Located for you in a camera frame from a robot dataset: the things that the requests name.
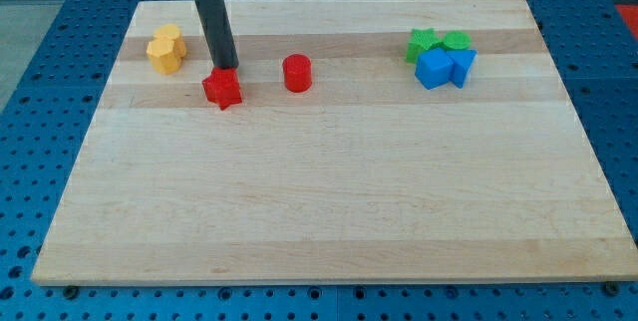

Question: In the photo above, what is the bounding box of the red star block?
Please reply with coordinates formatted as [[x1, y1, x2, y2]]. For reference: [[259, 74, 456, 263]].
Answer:
[[201, 67, 243, 111]]

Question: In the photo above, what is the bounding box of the red cylinder block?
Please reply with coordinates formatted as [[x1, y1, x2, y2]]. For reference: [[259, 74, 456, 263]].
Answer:
[[282, 54, 312, 93]]

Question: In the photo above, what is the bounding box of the yellow hexagon block rear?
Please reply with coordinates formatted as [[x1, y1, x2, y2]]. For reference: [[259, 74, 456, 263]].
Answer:
[[153, 24, 187, 58]]

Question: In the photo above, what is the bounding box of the blue triangle block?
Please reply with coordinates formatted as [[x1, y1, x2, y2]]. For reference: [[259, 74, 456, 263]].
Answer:
[[446, 50, 478, 89]]

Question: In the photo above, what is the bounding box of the blue cube block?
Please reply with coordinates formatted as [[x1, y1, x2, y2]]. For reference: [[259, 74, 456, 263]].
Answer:
[[415, 48, 454, 90]]

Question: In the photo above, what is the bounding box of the yellow hexagon block front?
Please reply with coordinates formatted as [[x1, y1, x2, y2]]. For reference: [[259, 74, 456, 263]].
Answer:
[[147, 38, 181, 75]]

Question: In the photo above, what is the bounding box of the yellow hexagon block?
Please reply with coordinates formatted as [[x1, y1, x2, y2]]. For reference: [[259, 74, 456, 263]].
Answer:
[[147, 38, 181, 75], [153, 24, 187, 58]]

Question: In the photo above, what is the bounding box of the green star block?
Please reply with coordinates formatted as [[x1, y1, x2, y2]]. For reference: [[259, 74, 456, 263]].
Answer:
[[405, 29, 442, 64]]

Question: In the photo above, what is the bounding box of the green cylinder block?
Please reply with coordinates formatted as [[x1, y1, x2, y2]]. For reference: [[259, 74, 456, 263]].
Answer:
[[442, 31, 472, 51]]

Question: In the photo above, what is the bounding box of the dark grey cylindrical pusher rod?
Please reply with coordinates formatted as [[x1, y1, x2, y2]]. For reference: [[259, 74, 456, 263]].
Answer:
[[194, 0, 239, 69]]

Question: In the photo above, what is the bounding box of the light wooden board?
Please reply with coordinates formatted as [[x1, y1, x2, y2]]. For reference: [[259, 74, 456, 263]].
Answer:
[[32, 0, 637, 286]]

